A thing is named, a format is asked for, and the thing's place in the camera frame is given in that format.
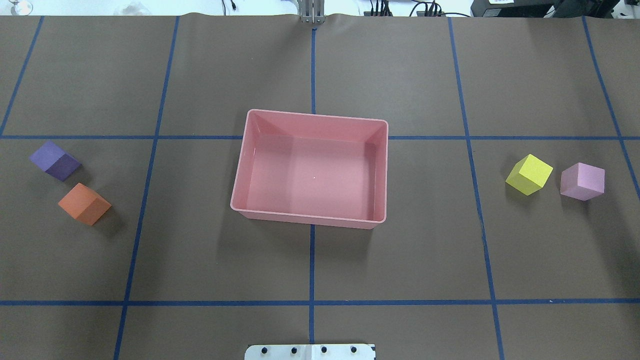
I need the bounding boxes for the yellow foam block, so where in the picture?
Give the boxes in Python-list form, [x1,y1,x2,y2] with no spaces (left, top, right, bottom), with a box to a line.
[505,153,553,196]

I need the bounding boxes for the orange foam block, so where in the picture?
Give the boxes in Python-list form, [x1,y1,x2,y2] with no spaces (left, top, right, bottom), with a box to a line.
[57,182,112,226]

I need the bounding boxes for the pink foam block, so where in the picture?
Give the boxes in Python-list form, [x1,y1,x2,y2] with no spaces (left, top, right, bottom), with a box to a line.
[560,162,606,201]

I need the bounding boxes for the pink plastic bin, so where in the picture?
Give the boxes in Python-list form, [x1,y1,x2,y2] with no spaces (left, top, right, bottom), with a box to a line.
[230,109,390,230]

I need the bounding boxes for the black equipment on desk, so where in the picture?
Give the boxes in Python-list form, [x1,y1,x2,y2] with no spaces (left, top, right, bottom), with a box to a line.
[470,0,640,19]

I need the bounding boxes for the purple foam block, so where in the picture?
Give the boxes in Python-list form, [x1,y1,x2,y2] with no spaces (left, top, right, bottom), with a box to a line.
[29,141,82,182]

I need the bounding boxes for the aluminium frame post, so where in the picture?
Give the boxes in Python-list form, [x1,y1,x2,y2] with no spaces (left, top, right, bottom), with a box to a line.
[295,0,326,25]

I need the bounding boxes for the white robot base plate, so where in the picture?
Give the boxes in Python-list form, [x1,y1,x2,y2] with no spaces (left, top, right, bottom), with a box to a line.
[244,343,377,360]

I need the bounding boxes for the black cables on desk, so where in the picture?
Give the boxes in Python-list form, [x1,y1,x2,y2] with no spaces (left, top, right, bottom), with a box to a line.
[363,0,471,18]

